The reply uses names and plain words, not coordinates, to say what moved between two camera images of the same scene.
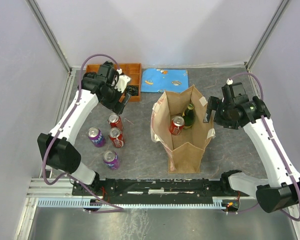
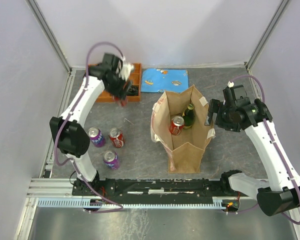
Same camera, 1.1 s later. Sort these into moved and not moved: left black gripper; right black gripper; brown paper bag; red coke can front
Moved: left black gripper
Not moved: right black gripper; red coke can front; brown paper bag
